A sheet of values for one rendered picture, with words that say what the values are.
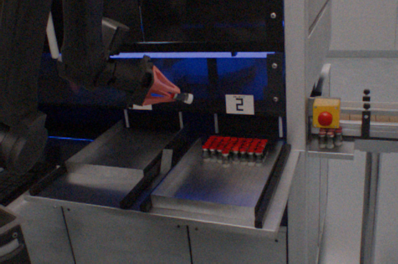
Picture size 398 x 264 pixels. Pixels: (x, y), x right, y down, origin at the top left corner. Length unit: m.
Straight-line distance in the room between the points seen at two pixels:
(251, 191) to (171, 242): 0.62
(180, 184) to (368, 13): 4.89
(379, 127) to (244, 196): 0.50
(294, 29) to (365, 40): 4.72
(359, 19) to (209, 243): 4.62
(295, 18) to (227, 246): 0.82
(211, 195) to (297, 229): 0.45
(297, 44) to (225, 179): 0.42
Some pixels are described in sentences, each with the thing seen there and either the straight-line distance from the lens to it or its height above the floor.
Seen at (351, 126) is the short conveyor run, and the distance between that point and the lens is 1.39.
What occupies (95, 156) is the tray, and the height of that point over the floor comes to 0.88.
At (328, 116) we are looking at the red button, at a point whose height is 1.01.
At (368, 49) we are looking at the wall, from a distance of 5.93.
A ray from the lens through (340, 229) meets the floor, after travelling 2.50.
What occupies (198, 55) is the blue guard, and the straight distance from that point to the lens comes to 1.29.
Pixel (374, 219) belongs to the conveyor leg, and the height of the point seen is 0.57.
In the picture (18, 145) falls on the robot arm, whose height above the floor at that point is 1.24.
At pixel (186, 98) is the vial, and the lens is 0.94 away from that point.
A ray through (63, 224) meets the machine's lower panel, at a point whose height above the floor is 0.46.
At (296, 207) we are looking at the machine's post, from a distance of 1.42.
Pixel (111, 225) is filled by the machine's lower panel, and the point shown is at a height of 0.50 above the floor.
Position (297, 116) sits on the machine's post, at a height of 0.99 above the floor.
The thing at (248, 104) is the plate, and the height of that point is 1.02.
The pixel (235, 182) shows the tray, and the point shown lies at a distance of 1.15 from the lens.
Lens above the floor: 1.46
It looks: 21 degrees down
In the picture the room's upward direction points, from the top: 5 degrees counter-clockwise
